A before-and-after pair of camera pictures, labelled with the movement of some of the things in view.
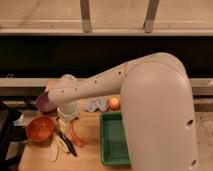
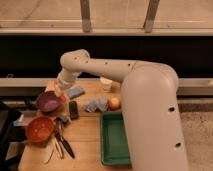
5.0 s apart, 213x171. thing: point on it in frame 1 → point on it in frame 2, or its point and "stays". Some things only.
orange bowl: (40, 129) stays
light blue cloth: (98, 102) stays
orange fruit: (114, 104) stays
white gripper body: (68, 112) → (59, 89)
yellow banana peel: (56, 144) → (58, 149)
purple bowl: (44, 104) stays
